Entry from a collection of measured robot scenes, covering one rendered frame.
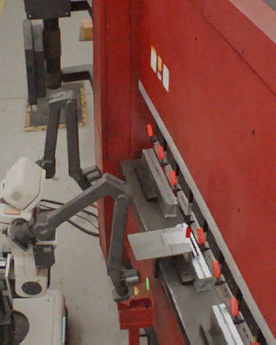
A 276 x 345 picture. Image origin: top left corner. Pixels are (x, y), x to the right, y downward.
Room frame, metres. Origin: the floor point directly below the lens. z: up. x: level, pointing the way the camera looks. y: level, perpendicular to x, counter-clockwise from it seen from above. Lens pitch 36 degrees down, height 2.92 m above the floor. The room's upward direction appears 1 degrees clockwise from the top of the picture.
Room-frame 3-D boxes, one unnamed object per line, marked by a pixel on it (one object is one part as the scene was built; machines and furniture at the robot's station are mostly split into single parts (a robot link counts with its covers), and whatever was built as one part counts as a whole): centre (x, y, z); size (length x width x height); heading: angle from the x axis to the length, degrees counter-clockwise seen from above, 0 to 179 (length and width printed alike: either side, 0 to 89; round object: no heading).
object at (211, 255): (1.74, -0.32, 1.26); 0.15 x 0.09 x 0.17; 15
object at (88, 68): (3.29, 0.36, 1.17); 0.40 x 0.24 x 0.07; 15
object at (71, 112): (2.33, 0.32, 1.40); 0.11 x 0.06 x 0.43; 5
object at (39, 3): (3.19, 0.56, 1.53); 0.51 x 0.25 x 0.85; 11
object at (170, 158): (2.32, -0.17, 1.26); 0.15 x 0.09 x 0.17; 15
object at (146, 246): (2.06, -0.09, 1.00); 0.26 x 0.18 x 0.01; 105
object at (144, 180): (2.67, -0.02, 0.89); 0.30 x 0.05 x 0.03; 15
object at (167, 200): (2.63, -0.09, 0.92); 0.50 x 0.06 x 0.10; 15
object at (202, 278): (2.05, -0.24, 0.92); 0.39 x 0.06 x 0.10; 15
